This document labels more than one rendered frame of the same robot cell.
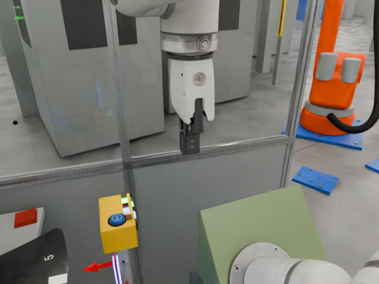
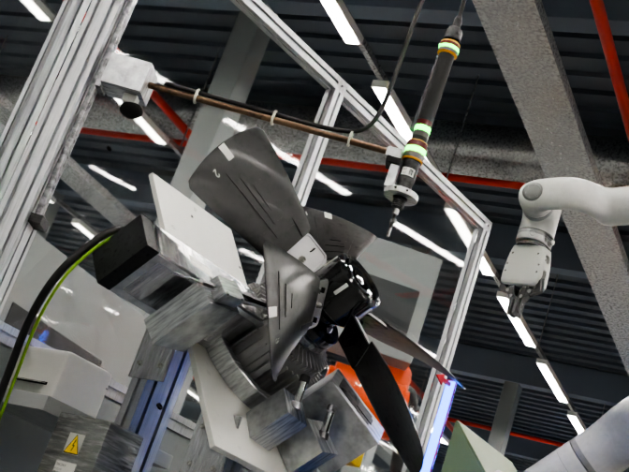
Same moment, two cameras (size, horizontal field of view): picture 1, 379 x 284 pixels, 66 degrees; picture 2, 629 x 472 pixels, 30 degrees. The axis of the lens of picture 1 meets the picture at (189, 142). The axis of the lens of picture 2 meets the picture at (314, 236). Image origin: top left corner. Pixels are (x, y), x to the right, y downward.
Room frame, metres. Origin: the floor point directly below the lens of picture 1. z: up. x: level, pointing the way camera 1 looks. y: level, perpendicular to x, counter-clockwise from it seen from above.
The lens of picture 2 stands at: (-1.54, 1.64, 0.56)
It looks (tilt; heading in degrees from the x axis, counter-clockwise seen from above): 19 degrees up; 331
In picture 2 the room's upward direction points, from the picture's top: 19 degrees clockwise
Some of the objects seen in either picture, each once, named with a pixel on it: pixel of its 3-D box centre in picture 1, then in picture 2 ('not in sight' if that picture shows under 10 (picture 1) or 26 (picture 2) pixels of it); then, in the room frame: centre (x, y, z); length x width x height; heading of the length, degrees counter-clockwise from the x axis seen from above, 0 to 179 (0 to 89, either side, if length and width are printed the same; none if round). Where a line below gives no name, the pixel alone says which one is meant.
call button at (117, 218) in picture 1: (117, 219); not in sight; (0.65, 0.21, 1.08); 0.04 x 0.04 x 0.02
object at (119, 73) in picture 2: not in sight; (126, 79); (0.69, 0.98, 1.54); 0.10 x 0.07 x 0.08; 52
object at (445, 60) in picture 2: not in sight; (432, 98); (0.31, 0.48, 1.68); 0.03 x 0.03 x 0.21
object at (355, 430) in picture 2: not in sight; (331, 422); (0.35, 0.44, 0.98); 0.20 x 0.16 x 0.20; 17
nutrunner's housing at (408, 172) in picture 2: not in sight; (429, 110); (0.31, 0.48, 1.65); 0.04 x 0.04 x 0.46
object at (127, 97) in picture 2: not in sight; (132, 107); (0.67, 0.95, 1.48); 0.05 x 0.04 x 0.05; 52
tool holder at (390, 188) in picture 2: not in sight; (402, 175); (0.31, 0.49, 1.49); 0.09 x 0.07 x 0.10; 52
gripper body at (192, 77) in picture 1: (189, 82); (527, 265); (0.46, 0.00, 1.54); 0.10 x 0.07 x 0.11; 17
